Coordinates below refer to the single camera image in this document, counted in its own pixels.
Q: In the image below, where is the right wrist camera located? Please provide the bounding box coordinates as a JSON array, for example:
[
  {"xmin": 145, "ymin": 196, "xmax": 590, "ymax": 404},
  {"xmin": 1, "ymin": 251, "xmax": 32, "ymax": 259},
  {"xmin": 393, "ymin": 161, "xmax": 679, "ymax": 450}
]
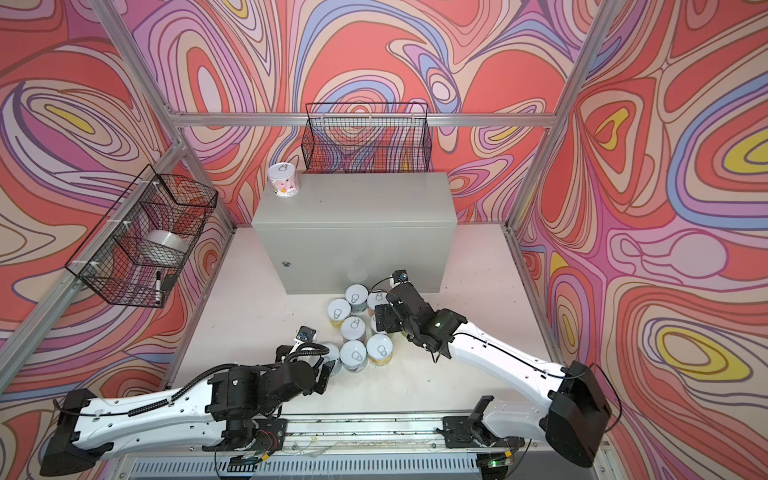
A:
[{"xmin": 392, "ymin": 270, "xmax": 409, "ymax": 284}]

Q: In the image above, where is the yellow label can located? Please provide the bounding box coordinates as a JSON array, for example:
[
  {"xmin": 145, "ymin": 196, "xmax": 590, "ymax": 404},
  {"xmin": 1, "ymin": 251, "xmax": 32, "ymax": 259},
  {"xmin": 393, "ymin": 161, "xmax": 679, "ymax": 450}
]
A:
[
  {"xmin": 366, "ymin": 334, "xmax": 394, "ymax": 366},
  {"xmin": 327, "ymin": 298, "xmax": 351, "ymax": 329}
]

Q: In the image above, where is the yellow label can front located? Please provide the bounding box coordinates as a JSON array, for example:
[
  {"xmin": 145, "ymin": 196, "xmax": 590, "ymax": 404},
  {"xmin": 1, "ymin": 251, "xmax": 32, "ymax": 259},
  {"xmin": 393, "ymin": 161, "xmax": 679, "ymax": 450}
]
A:
[{"xmin": 366, "ymin": 334, "xmax": 394, "ymax": 366}]

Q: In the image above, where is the orange label can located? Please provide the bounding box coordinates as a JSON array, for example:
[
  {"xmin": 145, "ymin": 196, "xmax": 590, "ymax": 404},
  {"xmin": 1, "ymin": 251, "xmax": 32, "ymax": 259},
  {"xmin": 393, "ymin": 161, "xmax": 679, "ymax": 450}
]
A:
[{"xmin": 367, "ymin": 291, "xmax": 389, "ymax": 310}]

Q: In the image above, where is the blue label can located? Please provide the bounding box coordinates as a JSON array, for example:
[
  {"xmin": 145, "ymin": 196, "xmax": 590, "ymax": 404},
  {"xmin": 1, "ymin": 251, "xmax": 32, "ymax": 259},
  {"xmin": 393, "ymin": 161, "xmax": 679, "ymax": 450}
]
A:
[{"xmin": 345, "ymin": 284, "xmax": 369, "ymax": 315}]

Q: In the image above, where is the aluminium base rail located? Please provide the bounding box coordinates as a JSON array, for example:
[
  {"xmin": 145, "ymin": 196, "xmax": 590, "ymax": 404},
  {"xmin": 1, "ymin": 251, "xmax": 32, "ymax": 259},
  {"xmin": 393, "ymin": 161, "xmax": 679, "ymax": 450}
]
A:
[{"xmin": 119, "ymin": 410, "xmax": 529, "ymax": 480}]

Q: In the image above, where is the black wire basket back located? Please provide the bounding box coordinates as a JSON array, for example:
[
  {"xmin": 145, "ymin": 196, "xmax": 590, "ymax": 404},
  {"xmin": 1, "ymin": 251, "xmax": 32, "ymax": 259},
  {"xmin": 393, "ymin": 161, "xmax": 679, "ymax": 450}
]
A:
[{"xmin": 301, "ymin": 101, "xmax": 432, "ymax": 174}]

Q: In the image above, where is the black wire basket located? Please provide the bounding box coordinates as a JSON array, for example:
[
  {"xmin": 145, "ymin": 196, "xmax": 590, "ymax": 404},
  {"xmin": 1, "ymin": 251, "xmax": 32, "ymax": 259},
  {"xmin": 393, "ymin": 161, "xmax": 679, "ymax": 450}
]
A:
[
  {"xmin": 301, "ymin": 101, "xmax": 432, "ymax": 174},
  {"xmin": 65, "ymin": 166, "xmax": 218, "ymax": 309}
]

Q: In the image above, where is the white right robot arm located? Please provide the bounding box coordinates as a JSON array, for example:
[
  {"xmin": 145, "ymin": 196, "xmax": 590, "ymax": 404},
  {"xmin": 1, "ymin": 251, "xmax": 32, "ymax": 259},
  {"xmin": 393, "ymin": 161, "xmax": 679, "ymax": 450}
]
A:
[{"xmin": 374, "ymin": 282, "xmax": 612, "ymax": 468}]

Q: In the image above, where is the pink label can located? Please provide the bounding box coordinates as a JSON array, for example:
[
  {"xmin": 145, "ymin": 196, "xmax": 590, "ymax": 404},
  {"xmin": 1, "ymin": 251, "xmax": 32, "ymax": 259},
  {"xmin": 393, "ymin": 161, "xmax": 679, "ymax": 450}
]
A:
[
  {"xmin": 267, "ymin": 162, "xmax": 299, "ymax": 198},
  {"xmin": 340, "ymin": 316, "xmax": 367, "ymax": 342}
]

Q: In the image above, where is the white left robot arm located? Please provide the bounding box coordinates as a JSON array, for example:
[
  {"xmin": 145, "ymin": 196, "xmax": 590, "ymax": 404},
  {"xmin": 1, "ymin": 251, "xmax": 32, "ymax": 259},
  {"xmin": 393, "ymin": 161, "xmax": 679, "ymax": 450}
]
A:
[{"xmin": 40, "ymin": 342, "xmax": 331, "ymax": 477}]

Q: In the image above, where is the black wire basket left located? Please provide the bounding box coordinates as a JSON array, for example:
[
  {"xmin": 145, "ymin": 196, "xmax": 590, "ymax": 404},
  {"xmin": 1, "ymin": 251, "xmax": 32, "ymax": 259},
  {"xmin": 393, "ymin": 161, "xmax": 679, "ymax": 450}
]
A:
[{"xmin": 65, "ymin": 166, "xmax": 218, "ymax": 309}]

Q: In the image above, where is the black marker pen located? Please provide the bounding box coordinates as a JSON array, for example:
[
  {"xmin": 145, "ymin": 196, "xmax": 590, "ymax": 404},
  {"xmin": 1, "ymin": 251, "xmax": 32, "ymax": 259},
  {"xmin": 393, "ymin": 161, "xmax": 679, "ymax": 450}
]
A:
[{"xmin": 154, "ymin": 270, "xmax": 164, "ymax": 306}]

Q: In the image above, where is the grey metal cabinet box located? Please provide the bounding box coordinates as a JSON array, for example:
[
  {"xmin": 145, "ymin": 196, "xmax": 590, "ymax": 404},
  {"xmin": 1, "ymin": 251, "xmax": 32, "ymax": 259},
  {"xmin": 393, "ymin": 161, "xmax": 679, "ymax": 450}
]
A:
[{"xmin": 251, "ymin": 173, "xmax": 458, "ymax": 294}]

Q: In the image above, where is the brown label can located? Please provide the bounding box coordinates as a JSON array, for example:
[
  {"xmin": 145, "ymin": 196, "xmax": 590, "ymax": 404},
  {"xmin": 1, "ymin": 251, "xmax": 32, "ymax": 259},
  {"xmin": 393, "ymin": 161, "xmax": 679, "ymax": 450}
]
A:
[
  {"xmin": 321, "ymin": 343, "xmax": 342, "ymax": 376},
  {"xmin": 339, "ymin": 340, "xmax": 368, "ymax": 373}
]

